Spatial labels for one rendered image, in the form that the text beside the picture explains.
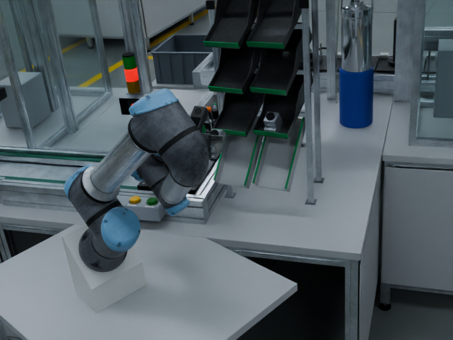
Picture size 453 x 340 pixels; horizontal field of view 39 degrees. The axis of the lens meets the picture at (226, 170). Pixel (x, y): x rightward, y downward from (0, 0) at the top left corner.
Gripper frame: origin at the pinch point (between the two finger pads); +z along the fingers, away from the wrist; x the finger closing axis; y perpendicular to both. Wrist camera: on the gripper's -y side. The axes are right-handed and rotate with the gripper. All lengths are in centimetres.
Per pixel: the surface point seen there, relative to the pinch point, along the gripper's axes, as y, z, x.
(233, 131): -1.6, 9.3, 1.9
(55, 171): 26, 19, -86
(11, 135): 18, 51, -145
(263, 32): -35.9, 4.5, 11.5
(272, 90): -17.1, 5.2, 16.5
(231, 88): -16.4, 2.6, 2.6
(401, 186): 17, 89, 47
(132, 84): -14, 15, -47
